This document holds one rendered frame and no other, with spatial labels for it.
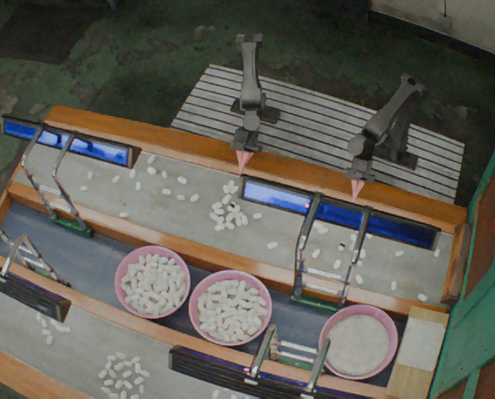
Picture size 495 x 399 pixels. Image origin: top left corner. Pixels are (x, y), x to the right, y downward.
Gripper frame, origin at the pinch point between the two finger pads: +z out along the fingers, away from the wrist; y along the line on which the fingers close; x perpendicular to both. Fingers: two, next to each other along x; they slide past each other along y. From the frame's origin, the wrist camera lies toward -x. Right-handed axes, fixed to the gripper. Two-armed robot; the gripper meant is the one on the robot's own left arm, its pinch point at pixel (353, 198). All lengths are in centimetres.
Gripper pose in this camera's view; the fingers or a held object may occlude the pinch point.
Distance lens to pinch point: 193.9
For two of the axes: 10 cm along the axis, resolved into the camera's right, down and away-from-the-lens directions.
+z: -2.2, 9.6, 2.0
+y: 9.4, 2.6, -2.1
